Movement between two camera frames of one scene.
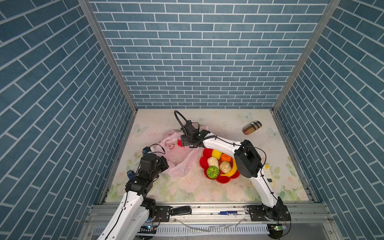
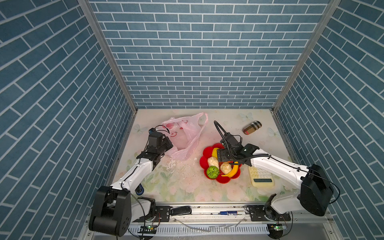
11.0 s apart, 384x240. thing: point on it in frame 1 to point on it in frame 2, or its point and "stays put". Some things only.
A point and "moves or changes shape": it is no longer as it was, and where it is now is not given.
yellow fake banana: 233,170 stays put
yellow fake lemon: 216,154 stays put
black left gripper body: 163,166 to 167,145
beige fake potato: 213,161 stays put
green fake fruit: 213,172 stays put
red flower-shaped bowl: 203,162 stays put
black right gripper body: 186,141 to 225,155
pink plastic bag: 182,161 moves or changes shape
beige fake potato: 225,167 stays put
